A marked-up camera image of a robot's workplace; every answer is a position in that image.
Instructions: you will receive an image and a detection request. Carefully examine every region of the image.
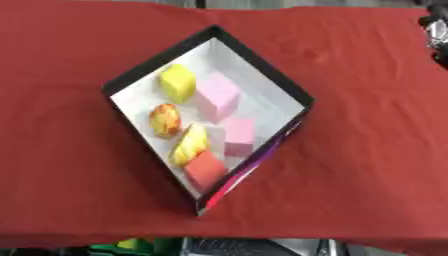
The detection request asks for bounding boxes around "small pink block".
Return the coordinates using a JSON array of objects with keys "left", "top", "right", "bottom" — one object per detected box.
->
[{"left": 222, "top": 117, "right": 258, "bottom": 158}]

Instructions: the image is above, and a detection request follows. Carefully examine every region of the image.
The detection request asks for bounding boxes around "yellow block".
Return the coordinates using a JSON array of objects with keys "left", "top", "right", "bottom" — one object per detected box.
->
[{"left": 157, "top": 63, "right": 198, "bottom": 105}]

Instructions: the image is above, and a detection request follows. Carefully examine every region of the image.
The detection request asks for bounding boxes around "large pink block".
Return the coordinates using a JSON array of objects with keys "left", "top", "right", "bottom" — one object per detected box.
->
[{"left": 192, "top": 71, "right": 244, "bottom": 124}]

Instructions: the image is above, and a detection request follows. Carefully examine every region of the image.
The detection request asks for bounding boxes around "red block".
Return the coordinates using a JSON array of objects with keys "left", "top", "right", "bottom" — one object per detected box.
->
[{"left": 182, "top": 149, "right": 228, "bottom": 192}]

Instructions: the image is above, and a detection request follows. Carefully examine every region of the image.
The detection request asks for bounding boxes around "yellow striped toy fruit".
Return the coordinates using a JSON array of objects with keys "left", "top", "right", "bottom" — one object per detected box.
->
[{"left": 168, "top": 123, "right": 210, "bottom": 167}]

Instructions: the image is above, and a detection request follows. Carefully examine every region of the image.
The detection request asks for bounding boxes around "orange yellow toy fruit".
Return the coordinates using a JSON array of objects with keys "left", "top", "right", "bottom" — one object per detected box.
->
[{"left": 147, "top": 103, "right": 184, "bottom": 140}]

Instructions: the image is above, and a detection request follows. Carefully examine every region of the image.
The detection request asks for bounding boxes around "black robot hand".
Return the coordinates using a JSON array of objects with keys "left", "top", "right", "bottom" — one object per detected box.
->
[{"left": 416, "top": 0, "right": 448, "bottom": 70}]

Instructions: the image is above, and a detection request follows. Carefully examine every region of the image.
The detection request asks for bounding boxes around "black box with white inside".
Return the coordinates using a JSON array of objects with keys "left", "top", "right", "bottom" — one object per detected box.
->
[{"left": 99, "top": 24, "right": 317, "bottom": 217}]

